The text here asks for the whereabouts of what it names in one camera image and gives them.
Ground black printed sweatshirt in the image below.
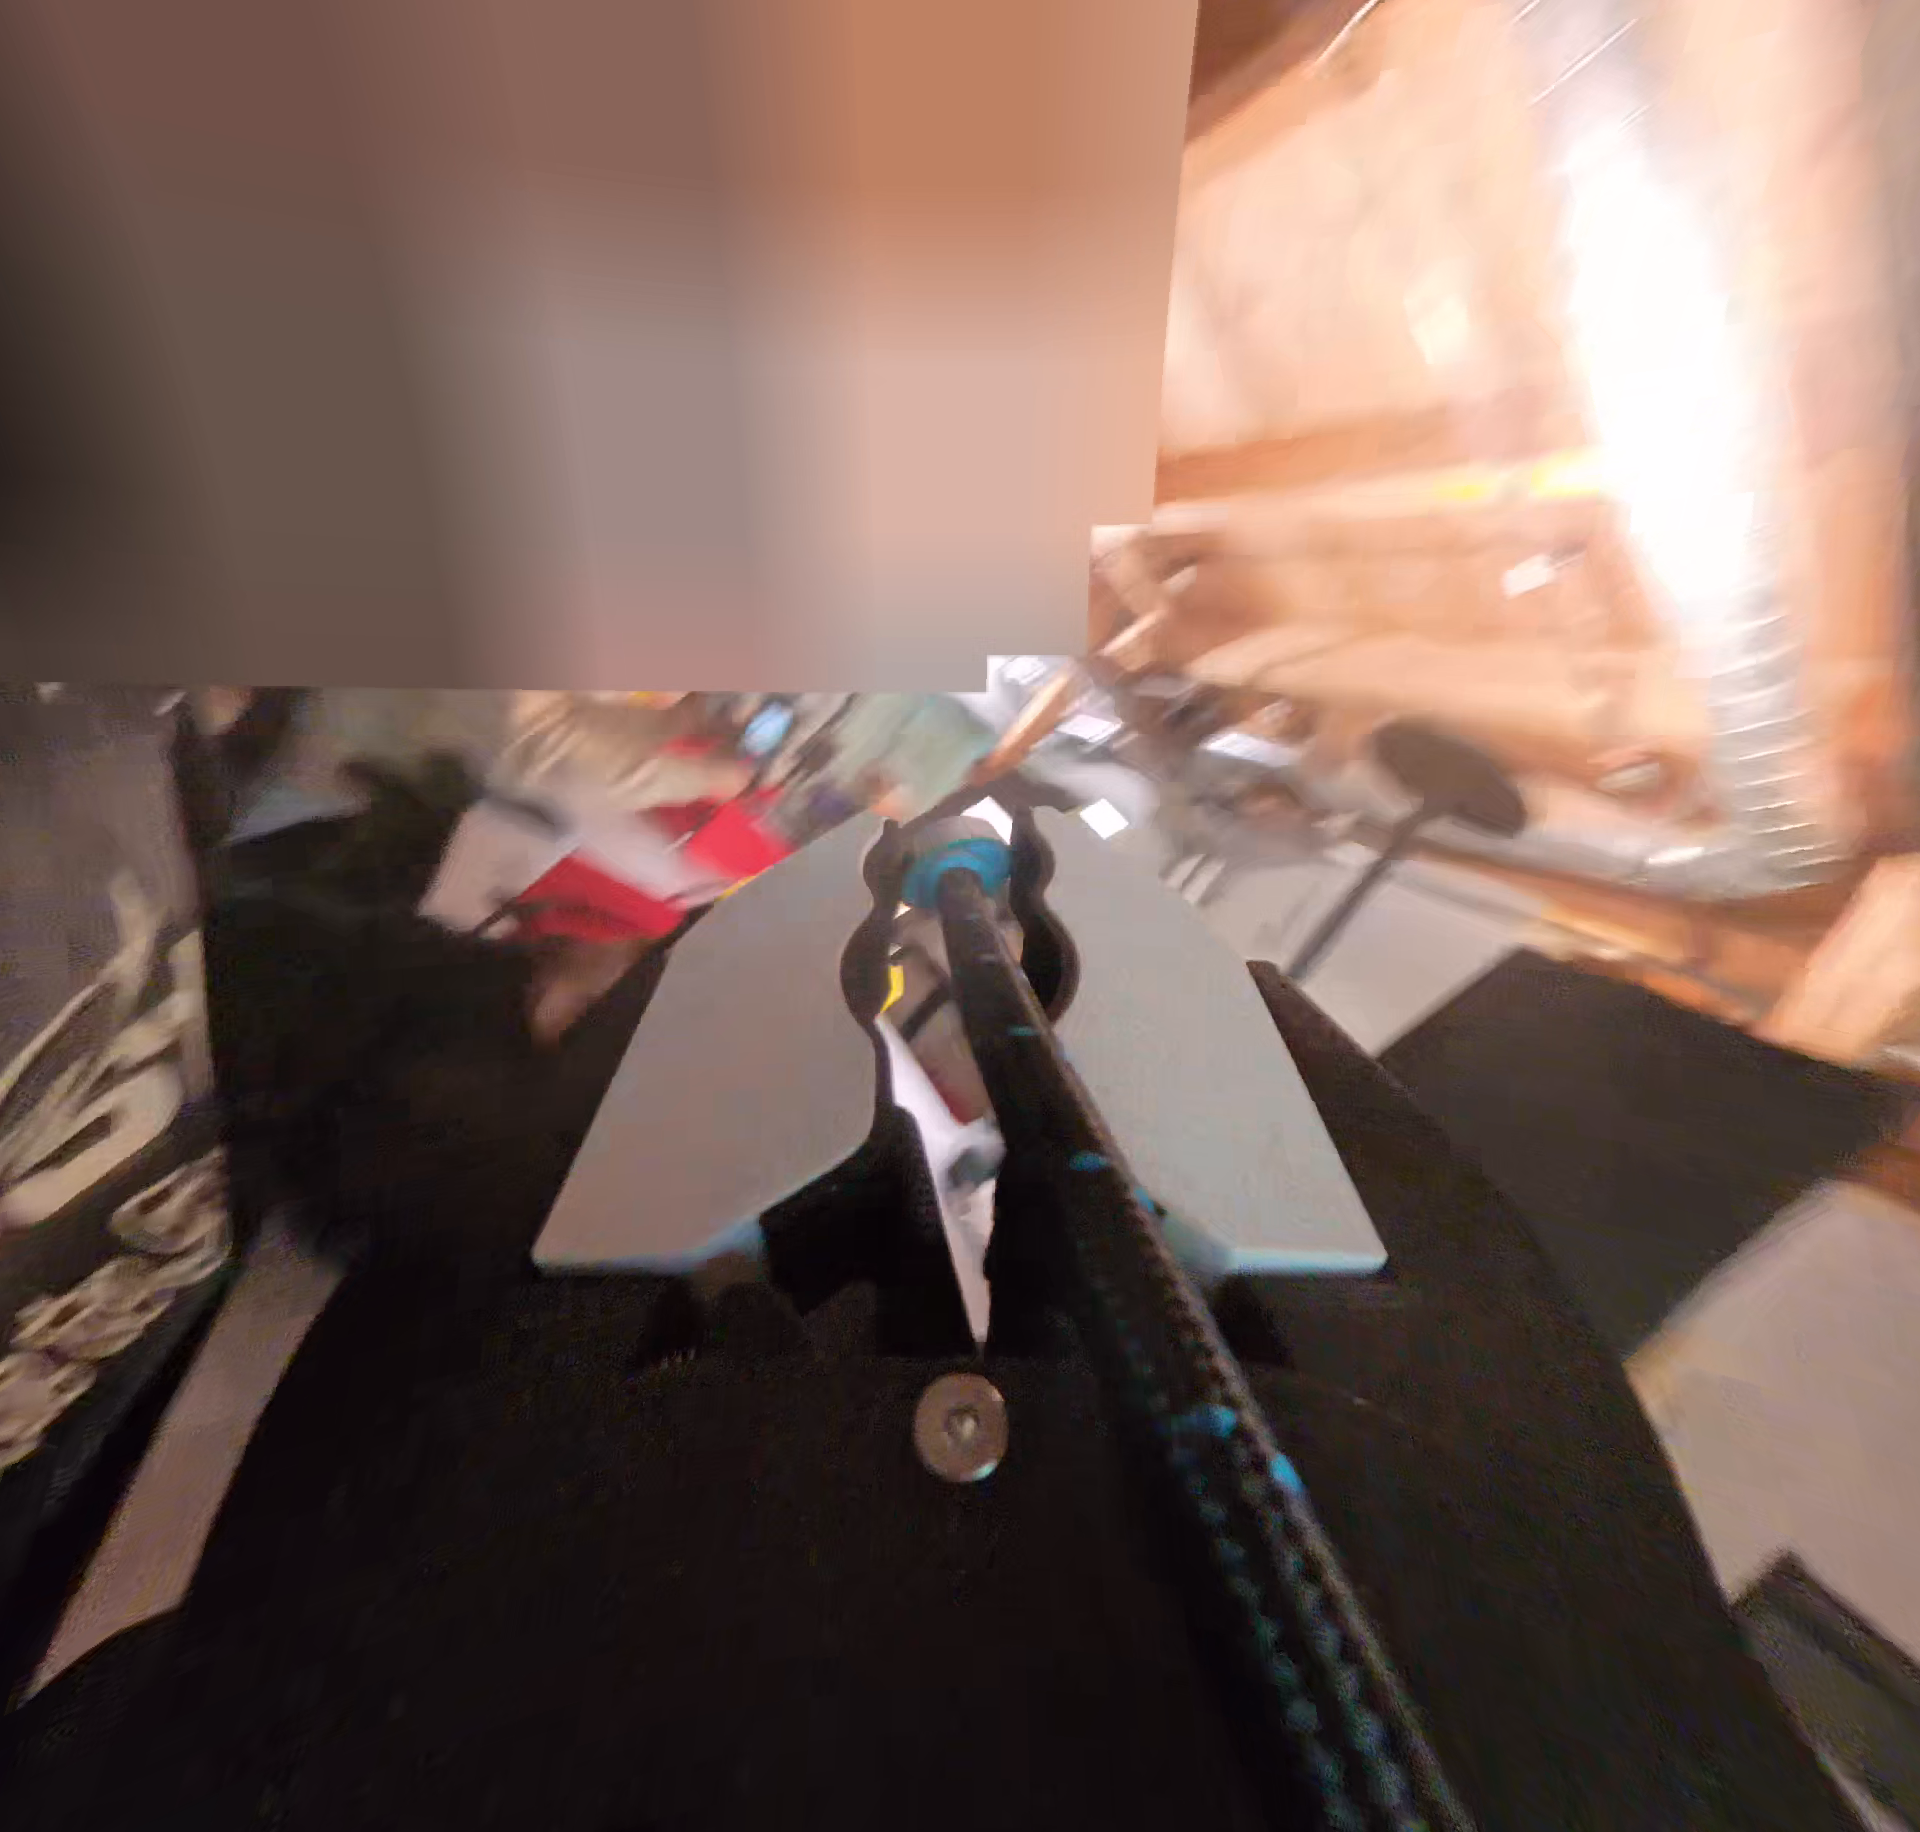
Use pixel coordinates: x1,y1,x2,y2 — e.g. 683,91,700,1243
0,690,233,1481

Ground red plastic bin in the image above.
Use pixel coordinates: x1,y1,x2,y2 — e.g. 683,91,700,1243
510,782,804,949

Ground black wooden-backed display board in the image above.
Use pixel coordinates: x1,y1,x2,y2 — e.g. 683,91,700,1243
1380,947,1899,1357

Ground braided hdmi cable green plugs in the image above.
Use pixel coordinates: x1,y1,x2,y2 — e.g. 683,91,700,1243
897,811,1478,1832

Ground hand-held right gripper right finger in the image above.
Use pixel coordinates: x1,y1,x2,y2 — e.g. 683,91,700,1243
1034,811,1389,1280

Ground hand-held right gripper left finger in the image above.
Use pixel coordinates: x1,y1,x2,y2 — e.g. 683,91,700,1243
529,816,889,1277

